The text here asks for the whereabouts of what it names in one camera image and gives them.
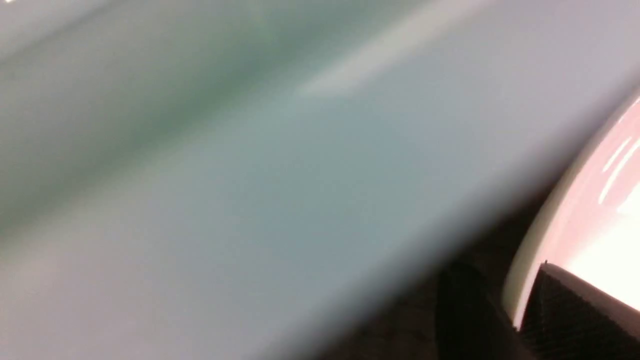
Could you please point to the teal plastic bin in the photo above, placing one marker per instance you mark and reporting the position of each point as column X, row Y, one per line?
column 251, row 179

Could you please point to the white rectangular rice plate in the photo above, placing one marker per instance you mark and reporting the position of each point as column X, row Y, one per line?
column 589, row 226

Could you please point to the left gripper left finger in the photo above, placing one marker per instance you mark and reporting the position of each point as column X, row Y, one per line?
column 470, row 322

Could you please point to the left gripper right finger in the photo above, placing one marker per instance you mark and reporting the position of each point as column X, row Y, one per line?
column 566, row 318

